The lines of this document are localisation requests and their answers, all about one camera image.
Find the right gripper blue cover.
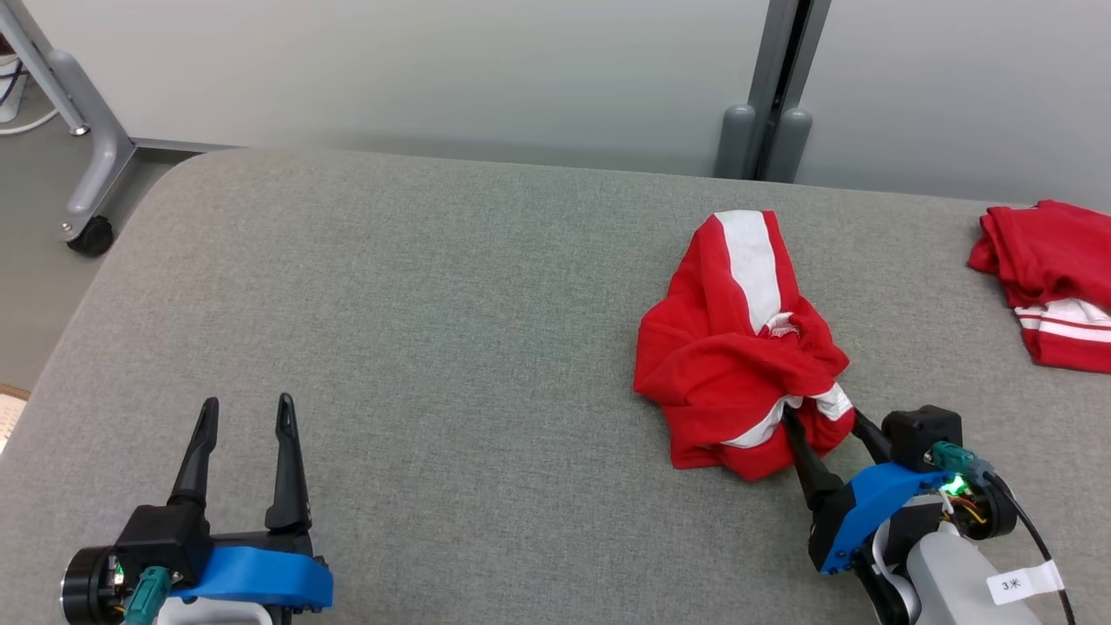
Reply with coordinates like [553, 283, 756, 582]
[783, 410, 1018, 576]

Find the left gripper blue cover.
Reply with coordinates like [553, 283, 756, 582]
[61, 392, 334, 625]

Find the red shorts white stripe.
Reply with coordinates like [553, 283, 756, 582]
[633, 209, 856, 483]

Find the red basketball jersey black lettering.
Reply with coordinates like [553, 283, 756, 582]
[968, 200, 1111, 375]

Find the beige woven rug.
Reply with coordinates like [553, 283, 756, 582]
[0, 384, 32, 454]

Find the black caster wheel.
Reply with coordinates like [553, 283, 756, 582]
[68, 215, 115, 258]

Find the grey wheeled stand leg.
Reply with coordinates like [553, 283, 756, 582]
[0, 0, 140, 244]

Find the left camera cable teal plug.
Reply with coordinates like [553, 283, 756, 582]
[124, 566, 172, 625]

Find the white cable label tag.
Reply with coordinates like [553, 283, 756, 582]
[987, 560, 1064, 606]

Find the grey cylindrical post foot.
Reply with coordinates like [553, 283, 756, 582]
[766, 106, 814, 183]
[713, 104, 758, 180]

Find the white floor cable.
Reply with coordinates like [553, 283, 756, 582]
[0, 109, 60, 137]

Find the grey partition post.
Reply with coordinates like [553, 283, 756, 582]
[748, 0, 832, 181]

